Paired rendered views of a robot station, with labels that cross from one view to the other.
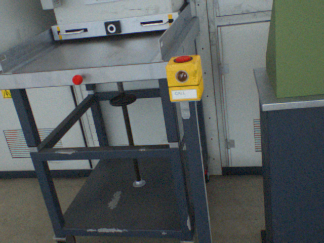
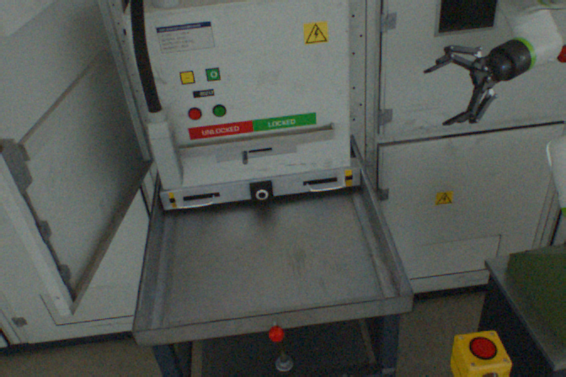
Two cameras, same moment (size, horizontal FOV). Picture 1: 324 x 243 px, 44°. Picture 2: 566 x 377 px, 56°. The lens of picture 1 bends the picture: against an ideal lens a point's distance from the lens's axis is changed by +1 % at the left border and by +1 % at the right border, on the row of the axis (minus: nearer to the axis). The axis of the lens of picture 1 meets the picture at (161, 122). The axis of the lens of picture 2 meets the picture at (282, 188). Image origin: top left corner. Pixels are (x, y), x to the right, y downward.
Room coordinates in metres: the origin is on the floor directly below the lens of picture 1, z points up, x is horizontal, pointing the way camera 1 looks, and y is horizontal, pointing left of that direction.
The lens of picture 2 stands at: (0.53, 0.41, 1.77)
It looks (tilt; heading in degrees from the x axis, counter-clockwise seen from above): 37 degrees down; 343
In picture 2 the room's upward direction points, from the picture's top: 6 degrees counter-clockwise
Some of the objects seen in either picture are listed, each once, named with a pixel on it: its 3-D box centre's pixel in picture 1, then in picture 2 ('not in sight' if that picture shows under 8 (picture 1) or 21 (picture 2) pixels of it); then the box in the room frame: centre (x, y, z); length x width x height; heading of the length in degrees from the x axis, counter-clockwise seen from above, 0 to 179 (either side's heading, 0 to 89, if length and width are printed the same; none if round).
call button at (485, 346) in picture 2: (183, 60); (483, 348); (0.99, -0.08, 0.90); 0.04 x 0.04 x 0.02
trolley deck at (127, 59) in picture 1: (113, 48); (264, 221); (1.60, 0.15, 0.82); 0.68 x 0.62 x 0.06; 165
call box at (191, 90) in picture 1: (185, 78); (479, 363); (0.99, -0.08, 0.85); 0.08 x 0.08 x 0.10; 75
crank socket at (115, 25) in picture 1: (112, 27); (261, 191); (1.63, 0.14, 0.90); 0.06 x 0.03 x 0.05; 75
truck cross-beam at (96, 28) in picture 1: (115, 26); (260, 183); (1.67, 0.13, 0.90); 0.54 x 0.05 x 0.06; 75
